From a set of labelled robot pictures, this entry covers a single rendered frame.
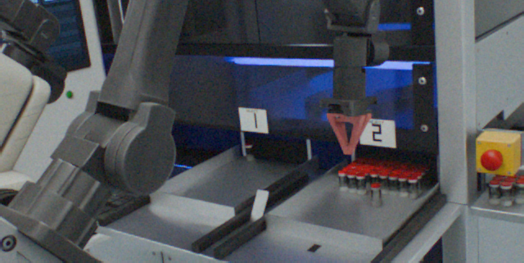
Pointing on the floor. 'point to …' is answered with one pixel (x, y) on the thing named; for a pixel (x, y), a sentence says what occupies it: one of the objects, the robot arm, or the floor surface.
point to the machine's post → (457, 106)
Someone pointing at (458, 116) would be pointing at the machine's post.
